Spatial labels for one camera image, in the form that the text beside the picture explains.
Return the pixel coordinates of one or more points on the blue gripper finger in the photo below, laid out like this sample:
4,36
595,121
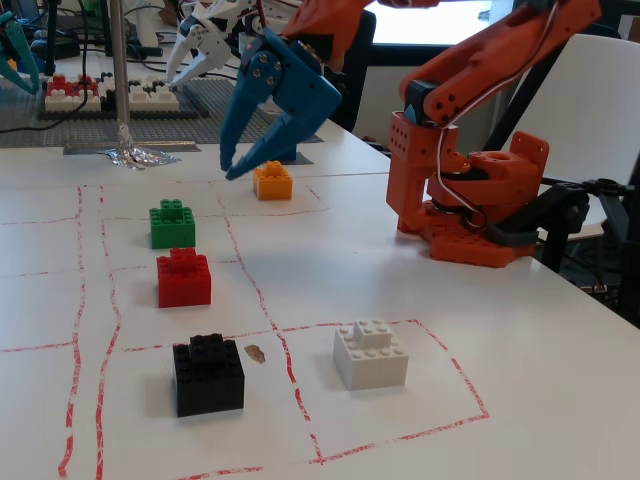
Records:
285,137
250,95

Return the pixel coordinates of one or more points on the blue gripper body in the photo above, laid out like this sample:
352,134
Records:
295,87

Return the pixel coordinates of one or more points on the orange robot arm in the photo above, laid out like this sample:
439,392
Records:
415,165

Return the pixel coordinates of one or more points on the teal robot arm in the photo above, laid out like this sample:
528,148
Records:
22,50

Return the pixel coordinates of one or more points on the yellow brick block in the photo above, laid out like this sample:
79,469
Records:
273,186

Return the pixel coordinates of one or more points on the small green brick block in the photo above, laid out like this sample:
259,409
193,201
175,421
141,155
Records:
172,230

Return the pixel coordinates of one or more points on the red brick block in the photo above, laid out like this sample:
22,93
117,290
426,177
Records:
184,285

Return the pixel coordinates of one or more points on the white brick block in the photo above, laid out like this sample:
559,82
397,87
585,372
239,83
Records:
372,362

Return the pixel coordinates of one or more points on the black brick block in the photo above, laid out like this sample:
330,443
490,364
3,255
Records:
210,385

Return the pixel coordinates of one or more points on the person in dark shirt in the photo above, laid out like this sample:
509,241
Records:
360,75

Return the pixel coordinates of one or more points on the crumpled aluminium foil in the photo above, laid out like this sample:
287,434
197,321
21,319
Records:
140,157

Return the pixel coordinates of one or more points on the metal pole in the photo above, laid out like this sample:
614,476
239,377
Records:
121,60

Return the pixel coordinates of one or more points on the long grey tape strip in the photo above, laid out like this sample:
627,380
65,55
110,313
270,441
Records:
85,149

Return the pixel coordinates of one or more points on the multicolour brick assembly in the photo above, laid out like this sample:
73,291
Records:
65,97

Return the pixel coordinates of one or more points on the grey studded baseplate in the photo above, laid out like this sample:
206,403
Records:
60,130

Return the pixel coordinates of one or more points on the black diagonal stand pole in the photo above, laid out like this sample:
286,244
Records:
525,105

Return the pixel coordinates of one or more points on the brown crumb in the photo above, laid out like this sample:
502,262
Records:
255,353

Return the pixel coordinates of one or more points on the black table clamp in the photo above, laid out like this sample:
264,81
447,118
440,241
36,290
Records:
550,200

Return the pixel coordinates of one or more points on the white chair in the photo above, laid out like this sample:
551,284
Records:
600,150

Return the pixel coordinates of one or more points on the black tripod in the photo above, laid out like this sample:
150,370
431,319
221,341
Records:
617,210

